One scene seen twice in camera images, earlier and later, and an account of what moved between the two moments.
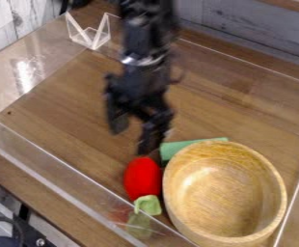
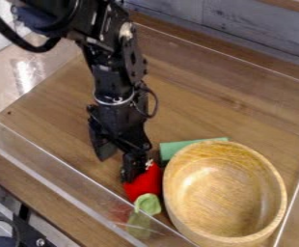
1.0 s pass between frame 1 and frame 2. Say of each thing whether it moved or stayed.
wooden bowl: stayed
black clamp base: stayed
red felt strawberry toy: stayed
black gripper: moved
